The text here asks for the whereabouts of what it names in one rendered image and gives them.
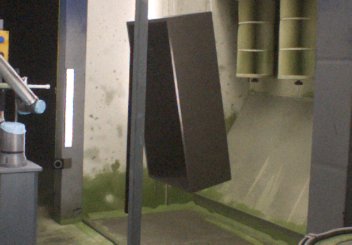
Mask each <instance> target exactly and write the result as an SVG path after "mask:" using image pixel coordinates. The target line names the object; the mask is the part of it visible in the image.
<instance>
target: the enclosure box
mask: <svg viewBox="0 0 352 245"><path fill-rule="evenodd" d="M147 49H153V63H147V64H146V89H145V122H144V128H145V139H144V147H145V158H146V166H147V171H148V177H150V178H152V179H154V180H159V181H160V182H163V183H166V184H168V185H171V186H173V187H175V188H178V189H180V190H183V191H185V192H188V193H194V192H199V191H201V190H204V189H207V188H210V187H213V186H215V185H218V184H220V183H224V182H227V181H228V180H231V170H230V165H229V150H228V141H227V135H226V125H225V120H224V110H223V100H222V95H221V84H220V79H219V69H218V64H217V55H216V39H215V34H214V24H213V18H212V11H209V12H202V13H192V14H175V15H170V16H161V17H156V18H148V38H147Z"/></svg>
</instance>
